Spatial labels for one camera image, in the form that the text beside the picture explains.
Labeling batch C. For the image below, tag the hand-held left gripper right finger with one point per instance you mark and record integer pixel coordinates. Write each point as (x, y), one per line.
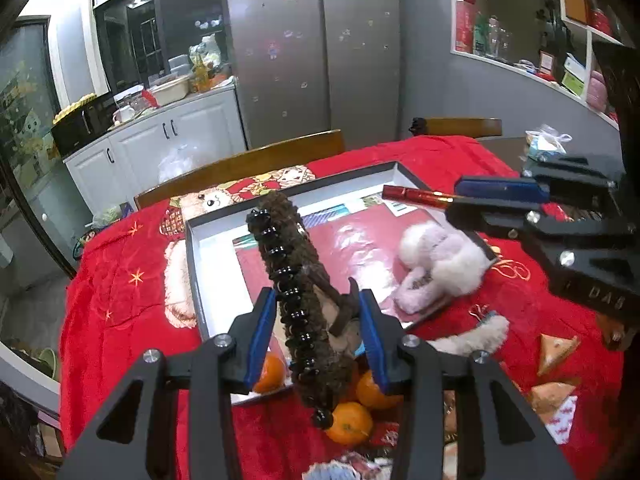
(372, 342)

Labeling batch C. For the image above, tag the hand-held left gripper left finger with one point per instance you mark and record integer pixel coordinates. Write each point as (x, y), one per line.
(264, 332)

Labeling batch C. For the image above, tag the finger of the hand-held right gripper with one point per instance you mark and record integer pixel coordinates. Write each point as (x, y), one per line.
(500, 189)
(500, 217)

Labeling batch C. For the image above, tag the shallow white box tray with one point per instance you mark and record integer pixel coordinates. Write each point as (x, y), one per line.
(210, 270)

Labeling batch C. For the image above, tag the red pen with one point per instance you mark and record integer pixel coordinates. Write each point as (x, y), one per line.
(415, 194)

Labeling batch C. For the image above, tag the pink bag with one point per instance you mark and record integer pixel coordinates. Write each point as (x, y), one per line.
(596, 90)

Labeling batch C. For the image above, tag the brown plush toy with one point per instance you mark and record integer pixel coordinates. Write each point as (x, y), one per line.
(342, 320)

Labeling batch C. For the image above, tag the orange tangerine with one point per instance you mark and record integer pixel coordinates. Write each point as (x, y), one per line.
(271, 374)
(348, 425)
(372, 391)

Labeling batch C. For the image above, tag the candy bag with ribbon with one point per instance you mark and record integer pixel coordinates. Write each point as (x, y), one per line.
(545, 144)

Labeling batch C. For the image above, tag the white fluffy hair clip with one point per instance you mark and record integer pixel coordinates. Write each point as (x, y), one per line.
(475, 337)

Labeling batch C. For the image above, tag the red glossy booklet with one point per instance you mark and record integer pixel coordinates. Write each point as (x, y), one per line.
(350, 240)

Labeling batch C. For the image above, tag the colourful snack packet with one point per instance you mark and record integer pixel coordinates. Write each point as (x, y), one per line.
(350, 466)

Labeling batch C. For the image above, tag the red printed blanket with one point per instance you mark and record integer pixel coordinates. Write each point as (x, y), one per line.
(125, 310)

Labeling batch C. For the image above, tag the triangular golden snack packet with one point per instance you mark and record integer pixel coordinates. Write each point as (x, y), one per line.
(550, 396)
(555, 352)

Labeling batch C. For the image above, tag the green bottle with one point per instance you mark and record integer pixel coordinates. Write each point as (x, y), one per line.
(481, 35)

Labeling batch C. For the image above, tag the red carton box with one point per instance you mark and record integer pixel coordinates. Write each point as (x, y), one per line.
(464, 22)

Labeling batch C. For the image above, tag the wooden chair back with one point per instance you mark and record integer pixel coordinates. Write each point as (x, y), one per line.
(250, 160)

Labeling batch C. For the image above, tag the white plastic bag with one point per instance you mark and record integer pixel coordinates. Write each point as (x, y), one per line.
(177, 162)

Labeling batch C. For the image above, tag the white red-printed packet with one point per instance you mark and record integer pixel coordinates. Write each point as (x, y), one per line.
(561, 422)

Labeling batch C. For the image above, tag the white kitchen cabinet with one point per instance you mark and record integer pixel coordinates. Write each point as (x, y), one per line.
(150, 145)

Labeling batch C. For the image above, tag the silver refrigerator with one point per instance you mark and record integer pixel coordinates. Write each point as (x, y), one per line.
(310, 50)

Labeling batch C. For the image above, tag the white plastic basin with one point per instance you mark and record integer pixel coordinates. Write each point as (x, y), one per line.
(170, 91)

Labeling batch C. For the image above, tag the white cup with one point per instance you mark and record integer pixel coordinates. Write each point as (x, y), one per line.
(122, 115)

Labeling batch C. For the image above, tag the yellow oil bottle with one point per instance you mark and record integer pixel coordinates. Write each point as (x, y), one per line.
(201, 75)

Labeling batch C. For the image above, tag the black microwave oven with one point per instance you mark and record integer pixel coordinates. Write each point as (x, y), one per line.
(82, 127)

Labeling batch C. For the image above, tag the glass sliding door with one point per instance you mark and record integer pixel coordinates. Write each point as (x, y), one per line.
(30, 160)

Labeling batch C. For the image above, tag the white wall shelf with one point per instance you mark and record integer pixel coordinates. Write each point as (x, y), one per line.
(520, 67)

